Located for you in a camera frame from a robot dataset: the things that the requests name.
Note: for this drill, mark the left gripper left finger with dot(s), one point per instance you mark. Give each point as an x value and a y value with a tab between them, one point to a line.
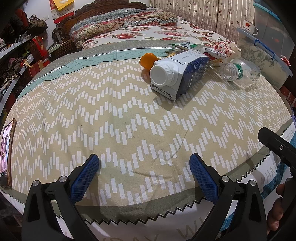
39	218

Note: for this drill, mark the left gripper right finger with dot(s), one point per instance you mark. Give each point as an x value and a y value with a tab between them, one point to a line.
249	220

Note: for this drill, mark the clear plastic bottle green label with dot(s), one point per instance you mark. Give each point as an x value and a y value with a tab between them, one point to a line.
240	71

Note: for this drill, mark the red white wrapper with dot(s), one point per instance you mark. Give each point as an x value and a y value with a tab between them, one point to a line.
229	49

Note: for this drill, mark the dark blue milk carton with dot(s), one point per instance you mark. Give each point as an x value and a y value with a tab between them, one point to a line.
173	76

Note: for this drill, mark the snack wrapper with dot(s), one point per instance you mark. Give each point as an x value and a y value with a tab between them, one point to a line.
185	46

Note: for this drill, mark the person right hand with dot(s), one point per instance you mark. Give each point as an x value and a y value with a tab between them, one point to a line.
276	213

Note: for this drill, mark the red white small packet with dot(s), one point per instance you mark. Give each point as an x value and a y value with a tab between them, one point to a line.
285	60

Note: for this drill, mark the large clear storage box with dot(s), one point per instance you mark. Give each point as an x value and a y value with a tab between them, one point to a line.
271	30

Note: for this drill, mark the white enamel mug red star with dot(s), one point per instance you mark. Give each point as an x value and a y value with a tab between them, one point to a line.
249	27

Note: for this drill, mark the beige leaf curtain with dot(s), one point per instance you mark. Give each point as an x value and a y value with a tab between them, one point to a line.
220	16

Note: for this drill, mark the floral bed sheet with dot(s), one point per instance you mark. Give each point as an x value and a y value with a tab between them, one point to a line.
184	31

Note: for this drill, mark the carved wooden headboard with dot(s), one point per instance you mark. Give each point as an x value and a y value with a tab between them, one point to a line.
62	29

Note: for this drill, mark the patterned folded quilt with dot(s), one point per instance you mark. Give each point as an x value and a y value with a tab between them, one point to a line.
118	19

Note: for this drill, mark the storage box blue handle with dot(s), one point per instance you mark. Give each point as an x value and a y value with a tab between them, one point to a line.
271	66

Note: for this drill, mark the cluttered wall shelf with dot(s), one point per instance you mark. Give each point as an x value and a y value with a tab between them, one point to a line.
23	54

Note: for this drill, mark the red yellow wall calendar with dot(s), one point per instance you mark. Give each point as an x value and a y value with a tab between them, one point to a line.
61	9

